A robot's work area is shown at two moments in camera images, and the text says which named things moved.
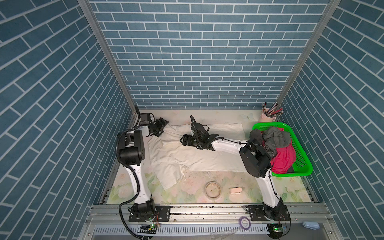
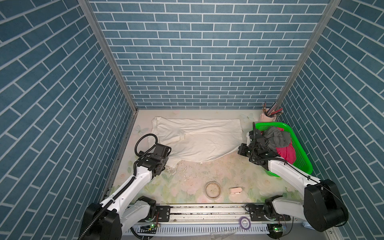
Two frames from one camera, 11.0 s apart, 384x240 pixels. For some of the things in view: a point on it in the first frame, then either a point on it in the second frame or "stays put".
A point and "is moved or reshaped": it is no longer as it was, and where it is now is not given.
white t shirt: x=168 y=158 is moved or reshaped
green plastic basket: x=303 y=166 stays put
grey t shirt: x=271 y=138 stays put
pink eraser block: x=235 y=190 stays put
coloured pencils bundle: x=272 y=110 stays put
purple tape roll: x=245 y=223 stays put
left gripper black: x=159 y=125 to x=165 y=161
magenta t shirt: x=285 y=156 stays put
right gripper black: x=185 y=137 to x=241 y=148
